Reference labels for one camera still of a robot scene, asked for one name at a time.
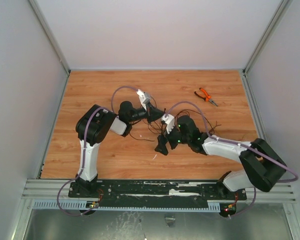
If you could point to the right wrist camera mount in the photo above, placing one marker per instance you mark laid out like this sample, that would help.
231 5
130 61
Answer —
169 122

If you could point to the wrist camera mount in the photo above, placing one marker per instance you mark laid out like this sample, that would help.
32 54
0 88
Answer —
144 98
169 122

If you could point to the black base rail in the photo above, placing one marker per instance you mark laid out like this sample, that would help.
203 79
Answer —
155 194

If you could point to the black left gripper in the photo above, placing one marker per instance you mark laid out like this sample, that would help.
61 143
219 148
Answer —
152 113

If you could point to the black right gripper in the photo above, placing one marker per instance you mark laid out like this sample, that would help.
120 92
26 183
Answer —
172 136

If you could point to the orange handled pliers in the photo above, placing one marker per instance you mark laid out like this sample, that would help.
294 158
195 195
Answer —
203 94

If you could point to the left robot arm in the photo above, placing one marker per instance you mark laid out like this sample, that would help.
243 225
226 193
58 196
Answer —
95 124

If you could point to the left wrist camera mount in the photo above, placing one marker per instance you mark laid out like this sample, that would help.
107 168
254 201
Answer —
144 98

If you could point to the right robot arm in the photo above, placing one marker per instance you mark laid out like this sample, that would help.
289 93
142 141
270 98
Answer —
262 167

